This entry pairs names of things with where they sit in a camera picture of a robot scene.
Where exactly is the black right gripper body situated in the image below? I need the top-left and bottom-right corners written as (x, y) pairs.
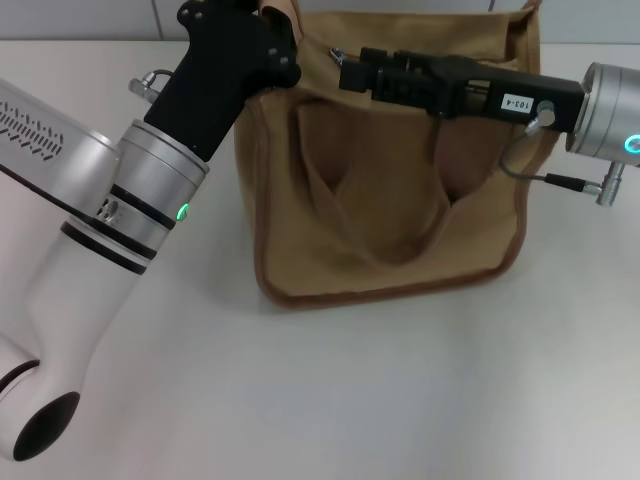
top-left (426, 54), bottom-right (586, 134)

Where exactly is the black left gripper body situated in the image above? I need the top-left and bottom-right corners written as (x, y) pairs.
top-left (143, 0), bottom-right (302, 164)

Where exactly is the khaki canvas food bag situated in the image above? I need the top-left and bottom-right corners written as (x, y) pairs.
top-left (233, 0), bottom-right (547, 309)

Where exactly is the left gripper cable with plug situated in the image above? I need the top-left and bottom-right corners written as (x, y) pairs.
top-left (128, 68), bottom-right (171, 104)

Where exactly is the gripper cable with plug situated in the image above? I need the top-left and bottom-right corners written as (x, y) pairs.
top-left (128, 68), bottom-right (171, 104)
top-left (499, 99), bottom-right (629, 206)

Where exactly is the right gripper cable with plug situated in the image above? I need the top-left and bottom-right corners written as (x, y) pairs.
top-left (499, 99), bottom-right (629, 206)

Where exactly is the silver perforated left camera box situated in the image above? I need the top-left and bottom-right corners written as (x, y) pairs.
top-left (0, 77), bottom-right (121, 221)

